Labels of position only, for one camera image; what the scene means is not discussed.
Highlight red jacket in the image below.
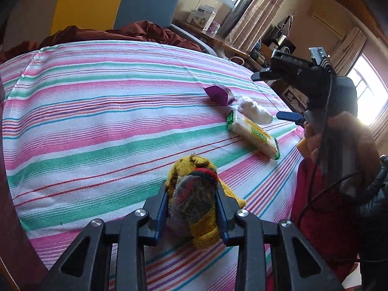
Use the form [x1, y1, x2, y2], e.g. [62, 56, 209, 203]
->
[291, 158, 364, 279]

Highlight green and white biscuit packet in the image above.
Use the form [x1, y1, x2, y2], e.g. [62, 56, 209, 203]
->
[227, 110, 282, 160]

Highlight white printed boxes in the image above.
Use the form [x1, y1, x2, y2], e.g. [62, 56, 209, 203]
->
[186, 4, 217, 32]

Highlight beige patterned curtain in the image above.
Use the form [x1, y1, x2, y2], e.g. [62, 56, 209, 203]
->
[218, 0, 296, 53]
[329, 26, 369, 78]

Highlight yellow patterned sock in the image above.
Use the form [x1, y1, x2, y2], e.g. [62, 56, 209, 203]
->
[166, 155, 247, 250]

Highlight yellow blue grey headboard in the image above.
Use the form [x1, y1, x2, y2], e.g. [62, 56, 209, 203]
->
[3, 0, 182, 52]

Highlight wooden desk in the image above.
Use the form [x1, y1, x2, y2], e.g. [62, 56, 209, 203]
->
[173, 20, 273, 67]

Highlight maroon blanket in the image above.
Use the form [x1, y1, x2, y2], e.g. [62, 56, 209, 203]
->
[0, 20, 202, 64]

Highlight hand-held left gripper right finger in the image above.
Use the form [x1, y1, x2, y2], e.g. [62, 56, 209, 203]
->
[215, 185, 343, 291]

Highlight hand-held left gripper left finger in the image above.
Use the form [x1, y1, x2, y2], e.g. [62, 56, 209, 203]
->
[41, 180, 169, 291]

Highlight striped bedsheet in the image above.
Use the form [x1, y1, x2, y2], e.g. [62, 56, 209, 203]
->
[0, 39, 307, 291]

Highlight purple snack packet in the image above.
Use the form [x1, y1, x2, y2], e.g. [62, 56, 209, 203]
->
[204, 83, 235, 106]

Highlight white plastic bag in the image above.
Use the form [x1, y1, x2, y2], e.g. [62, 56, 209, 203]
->
[237, 96, 273, 125]

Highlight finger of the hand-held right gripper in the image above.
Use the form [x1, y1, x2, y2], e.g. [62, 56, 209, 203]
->
[251, 68, 281, 82]
[276, 111, 304, 122]

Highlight person's right hand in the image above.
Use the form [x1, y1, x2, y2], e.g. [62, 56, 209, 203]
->
[304, 112, 379, 188]

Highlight black and silver stereo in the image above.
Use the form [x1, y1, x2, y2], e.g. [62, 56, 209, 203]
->
[262, 15, 296, 53]

